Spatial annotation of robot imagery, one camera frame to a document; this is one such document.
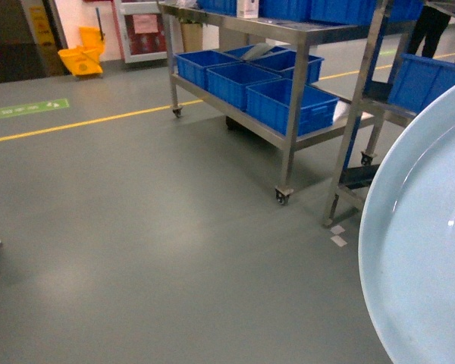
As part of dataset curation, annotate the light blue round tray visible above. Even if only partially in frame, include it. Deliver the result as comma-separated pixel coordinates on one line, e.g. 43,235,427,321
359,86,455,363

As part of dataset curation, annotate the steel shelf rack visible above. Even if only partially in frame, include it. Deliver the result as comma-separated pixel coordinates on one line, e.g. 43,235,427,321
322,0,455,228

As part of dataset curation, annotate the blue bin on cart front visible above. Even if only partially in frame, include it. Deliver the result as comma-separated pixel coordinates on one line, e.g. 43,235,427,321
246,79,339,137

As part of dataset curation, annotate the blue bin on cart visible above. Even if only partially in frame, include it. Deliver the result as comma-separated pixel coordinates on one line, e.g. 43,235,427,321
206,63,281,111
246,79,339,137
175,50,240,89

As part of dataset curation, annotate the blue bin on cart middle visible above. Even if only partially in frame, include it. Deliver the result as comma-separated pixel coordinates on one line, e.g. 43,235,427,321
206,63,281,111

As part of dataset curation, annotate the blue bin on cart left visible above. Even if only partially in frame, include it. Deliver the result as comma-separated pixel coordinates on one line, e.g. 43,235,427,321
175,50,240,89

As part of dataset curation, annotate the steel wheeled cart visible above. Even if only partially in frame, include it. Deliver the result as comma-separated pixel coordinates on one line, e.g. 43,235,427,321
157,0,414,207

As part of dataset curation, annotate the potted plant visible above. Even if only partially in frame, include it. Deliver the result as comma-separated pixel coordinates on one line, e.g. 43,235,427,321
179,18,203,52

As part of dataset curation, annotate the fire extinguisher cabinet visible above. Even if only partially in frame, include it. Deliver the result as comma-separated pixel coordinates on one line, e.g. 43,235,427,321
112,0,167,64

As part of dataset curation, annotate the yellow mop bucket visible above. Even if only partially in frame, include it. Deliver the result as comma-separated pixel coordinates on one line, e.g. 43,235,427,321
58,27,105,77

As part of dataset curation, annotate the blue bin on rack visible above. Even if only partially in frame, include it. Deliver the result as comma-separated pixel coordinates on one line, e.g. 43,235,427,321
388,54,455,114

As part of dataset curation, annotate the yellow wet floor sign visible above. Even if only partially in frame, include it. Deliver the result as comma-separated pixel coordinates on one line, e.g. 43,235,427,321
29,5,64,77

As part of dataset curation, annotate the person in black trousers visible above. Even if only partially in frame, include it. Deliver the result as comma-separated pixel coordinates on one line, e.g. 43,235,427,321
406,5,451,58

